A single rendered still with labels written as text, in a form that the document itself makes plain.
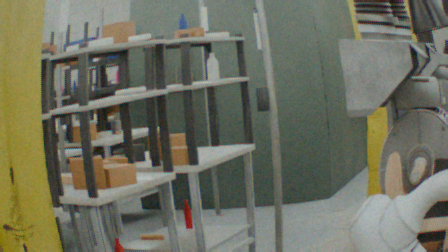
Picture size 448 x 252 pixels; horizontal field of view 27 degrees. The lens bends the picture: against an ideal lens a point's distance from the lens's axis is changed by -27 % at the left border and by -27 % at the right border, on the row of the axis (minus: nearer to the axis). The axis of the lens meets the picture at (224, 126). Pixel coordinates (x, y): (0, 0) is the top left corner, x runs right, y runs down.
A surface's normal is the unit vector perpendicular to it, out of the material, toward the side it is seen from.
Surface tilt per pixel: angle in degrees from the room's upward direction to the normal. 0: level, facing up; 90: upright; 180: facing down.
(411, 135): 82
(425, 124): 82
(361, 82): 90
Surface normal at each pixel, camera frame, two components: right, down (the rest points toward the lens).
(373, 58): -0.26, 0.07
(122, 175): 0.88, -0.05
